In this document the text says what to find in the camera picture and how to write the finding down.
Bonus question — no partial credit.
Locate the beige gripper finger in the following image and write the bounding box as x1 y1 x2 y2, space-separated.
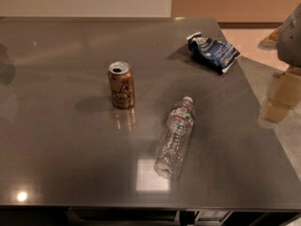
261 27 281 47
260 66 301 123

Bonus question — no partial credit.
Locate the blue chip bag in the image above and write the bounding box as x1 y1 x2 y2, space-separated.
186 32 241 74

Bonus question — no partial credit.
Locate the clear plastic water bottle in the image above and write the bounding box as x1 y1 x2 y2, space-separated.
154 96 196 180

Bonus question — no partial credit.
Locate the white label under table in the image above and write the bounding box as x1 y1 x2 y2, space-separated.
198 210 230 222

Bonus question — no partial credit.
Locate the bronze LaCroix soda can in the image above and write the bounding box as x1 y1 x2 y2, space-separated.
108 61 135 108

